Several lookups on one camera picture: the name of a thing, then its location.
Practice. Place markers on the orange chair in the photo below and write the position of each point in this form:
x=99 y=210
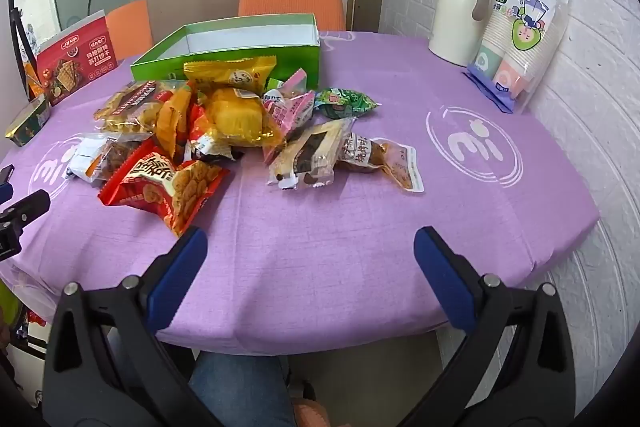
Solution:
x=127 y=27
x=292 y=2

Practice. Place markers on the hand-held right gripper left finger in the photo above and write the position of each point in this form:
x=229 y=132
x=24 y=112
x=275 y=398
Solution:
x=177 y=277

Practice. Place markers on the green patterned snack packet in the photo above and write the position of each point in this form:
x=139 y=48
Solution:
x=345 y=103

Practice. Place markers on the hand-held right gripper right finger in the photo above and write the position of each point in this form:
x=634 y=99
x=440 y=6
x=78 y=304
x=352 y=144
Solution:
x=445 y=277

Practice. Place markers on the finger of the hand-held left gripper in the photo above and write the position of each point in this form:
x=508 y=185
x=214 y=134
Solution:
x=5 y=192
x=27 y=207

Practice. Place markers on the pink snack packet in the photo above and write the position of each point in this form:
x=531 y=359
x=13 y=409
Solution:
x=292 y=104

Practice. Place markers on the yellow cake packet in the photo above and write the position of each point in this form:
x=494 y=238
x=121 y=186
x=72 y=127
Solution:
x=240 y=117

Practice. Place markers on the small green tin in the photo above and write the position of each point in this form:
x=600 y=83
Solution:
x=27 y=122

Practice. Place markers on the large red cracker packet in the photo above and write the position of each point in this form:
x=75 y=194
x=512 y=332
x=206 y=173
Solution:
x=165 y=187

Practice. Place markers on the clear packet with dark roll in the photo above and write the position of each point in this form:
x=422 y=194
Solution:
x=310 y=152

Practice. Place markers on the light green snack packet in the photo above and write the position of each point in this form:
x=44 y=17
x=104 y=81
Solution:
x=274 y=83

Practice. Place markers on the pack of paper cups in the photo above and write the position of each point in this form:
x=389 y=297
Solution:
x=525 y=42

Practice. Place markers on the cream thermos jug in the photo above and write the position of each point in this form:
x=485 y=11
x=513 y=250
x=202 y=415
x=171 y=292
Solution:
x=455 y=17

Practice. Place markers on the red biscuit box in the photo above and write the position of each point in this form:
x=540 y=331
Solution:
x=75 y=62

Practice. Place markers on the orange snack packet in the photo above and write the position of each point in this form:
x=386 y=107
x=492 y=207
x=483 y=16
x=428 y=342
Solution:
x=172 y=117

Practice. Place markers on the clear packet with brown twists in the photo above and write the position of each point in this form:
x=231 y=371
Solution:
x=130 y=104

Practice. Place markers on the purple tablecloth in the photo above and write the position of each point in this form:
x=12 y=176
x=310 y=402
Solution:
x=325 y=232

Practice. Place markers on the small red-orange snack packet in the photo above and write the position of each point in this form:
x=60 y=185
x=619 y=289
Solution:
x=207 y=137

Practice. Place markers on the clear packet with brown snack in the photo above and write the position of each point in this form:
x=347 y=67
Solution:
x=385 y=157

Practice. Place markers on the brown shoe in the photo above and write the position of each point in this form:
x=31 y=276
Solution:
x=310 y=412

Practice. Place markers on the green cardboard box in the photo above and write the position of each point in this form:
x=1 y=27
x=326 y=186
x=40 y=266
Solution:
x=225 y=54

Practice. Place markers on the person's leg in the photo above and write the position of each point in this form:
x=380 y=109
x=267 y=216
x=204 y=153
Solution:
x=240 y=387

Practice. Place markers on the yellow snack packet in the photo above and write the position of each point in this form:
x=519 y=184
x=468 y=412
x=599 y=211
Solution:
x=230 y=74

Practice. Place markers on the white and clear snack packet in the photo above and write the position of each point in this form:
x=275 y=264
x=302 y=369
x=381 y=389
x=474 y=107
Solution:
x=100 y=157

